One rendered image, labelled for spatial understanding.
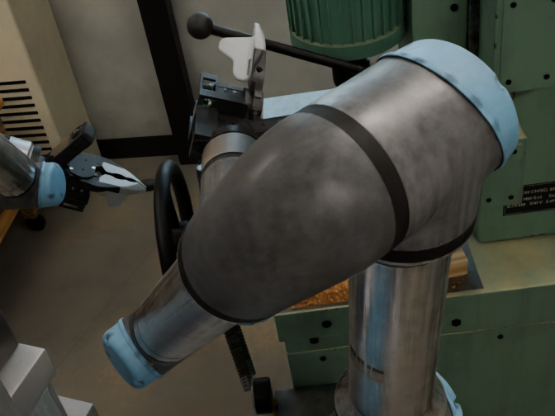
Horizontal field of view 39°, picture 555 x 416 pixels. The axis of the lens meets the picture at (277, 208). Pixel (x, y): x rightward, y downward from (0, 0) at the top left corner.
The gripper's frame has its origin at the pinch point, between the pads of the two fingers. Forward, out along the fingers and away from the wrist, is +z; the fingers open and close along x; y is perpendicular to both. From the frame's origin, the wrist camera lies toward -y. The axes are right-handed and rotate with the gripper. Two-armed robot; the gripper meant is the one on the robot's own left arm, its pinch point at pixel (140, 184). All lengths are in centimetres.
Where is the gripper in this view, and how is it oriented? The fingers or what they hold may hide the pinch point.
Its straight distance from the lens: 148.1
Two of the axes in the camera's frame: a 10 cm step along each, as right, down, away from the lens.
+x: 0.4, 6.2, -7.8
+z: 9.3, 2.7, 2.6
